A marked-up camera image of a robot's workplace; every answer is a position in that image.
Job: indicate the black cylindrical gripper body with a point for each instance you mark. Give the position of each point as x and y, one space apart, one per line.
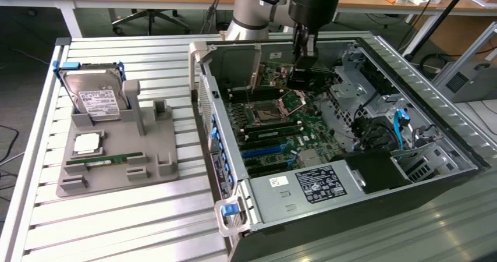
315 5

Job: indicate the graphics card with metal bracket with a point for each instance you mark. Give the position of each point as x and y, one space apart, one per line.
307 80

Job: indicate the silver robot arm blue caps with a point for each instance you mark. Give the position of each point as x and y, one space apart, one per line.
248 14

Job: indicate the metal socket cover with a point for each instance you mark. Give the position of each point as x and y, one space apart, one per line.
297 92

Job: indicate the thin metal locking lever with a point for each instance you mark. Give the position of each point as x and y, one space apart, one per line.
247 94

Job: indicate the green motherboard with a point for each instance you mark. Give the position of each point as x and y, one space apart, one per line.
311 128

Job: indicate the black stand pole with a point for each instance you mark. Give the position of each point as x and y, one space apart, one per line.
445 11

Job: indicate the blue expansion slot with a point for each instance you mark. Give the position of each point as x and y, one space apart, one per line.
261 152

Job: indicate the black office chair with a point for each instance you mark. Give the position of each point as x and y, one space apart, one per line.
149 17

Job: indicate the silver finned chipset heatsink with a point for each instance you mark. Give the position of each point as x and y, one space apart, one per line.
311 158

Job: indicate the grey metal cabinet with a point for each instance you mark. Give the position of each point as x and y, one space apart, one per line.
477 81

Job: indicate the black plastic shroud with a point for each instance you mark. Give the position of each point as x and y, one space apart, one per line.
372 171

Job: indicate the grey power supply unit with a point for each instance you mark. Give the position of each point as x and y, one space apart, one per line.
279 203

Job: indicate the silver hard disk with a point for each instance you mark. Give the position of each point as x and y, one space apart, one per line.
98 99

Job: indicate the grey plastic parts rack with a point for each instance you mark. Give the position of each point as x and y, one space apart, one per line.
116 145

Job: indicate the blue disk caddy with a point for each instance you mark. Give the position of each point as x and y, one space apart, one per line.
70 66

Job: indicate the blue case latch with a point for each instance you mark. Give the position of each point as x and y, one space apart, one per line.
229 210

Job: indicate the green RAM stick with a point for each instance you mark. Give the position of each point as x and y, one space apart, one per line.
116 158

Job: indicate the black open PC case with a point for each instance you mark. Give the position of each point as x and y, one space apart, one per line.
349 221

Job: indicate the silver CPU chip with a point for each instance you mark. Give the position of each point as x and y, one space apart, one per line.
87 144

